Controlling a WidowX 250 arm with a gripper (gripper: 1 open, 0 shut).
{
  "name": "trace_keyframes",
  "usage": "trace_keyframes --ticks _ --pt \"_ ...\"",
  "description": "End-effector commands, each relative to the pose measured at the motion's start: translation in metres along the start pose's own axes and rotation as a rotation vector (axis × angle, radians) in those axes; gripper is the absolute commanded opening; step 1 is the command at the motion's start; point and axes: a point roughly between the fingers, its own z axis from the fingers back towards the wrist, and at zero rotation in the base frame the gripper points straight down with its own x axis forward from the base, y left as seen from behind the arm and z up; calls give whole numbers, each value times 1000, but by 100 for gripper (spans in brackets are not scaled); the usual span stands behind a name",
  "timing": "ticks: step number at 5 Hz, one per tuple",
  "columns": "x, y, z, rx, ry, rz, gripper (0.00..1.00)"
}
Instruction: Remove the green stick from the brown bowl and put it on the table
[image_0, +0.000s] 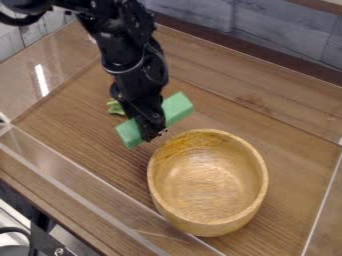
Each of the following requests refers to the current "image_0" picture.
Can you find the red plush strawberry toy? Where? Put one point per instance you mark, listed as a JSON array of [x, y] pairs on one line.
[[114, 108]]

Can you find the black stand base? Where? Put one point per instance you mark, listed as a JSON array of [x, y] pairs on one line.
[[40, 243]]

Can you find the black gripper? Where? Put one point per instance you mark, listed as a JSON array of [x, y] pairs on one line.
[[136, 89]]

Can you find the brown wooden bowl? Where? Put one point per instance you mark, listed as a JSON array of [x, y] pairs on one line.
[[208, 180]]

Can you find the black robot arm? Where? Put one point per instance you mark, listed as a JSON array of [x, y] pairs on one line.
[[121, 27]]

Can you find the green rectangular block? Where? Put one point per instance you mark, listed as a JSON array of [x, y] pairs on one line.
[[176, 108]]

